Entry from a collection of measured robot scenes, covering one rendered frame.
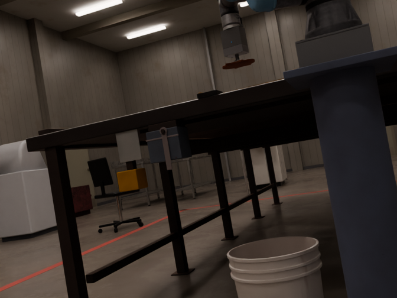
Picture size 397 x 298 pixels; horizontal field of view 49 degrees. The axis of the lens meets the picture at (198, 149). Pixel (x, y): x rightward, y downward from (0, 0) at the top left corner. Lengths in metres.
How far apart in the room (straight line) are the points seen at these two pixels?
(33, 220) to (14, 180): 0.66
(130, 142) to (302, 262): 0.81
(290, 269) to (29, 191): 6.10
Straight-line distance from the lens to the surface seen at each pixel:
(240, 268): 1.42
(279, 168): 8.42
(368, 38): 1.19
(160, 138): 1.67
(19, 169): 7.21
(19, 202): 7.19
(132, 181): 1.74
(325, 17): 1.22
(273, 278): 1.38
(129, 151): 1.77
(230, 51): 1.81
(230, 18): 1.83
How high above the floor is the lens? 0.68
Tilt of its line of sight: 2 degrees up
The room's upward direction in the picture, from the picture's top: 10 degrees counter-clockwise
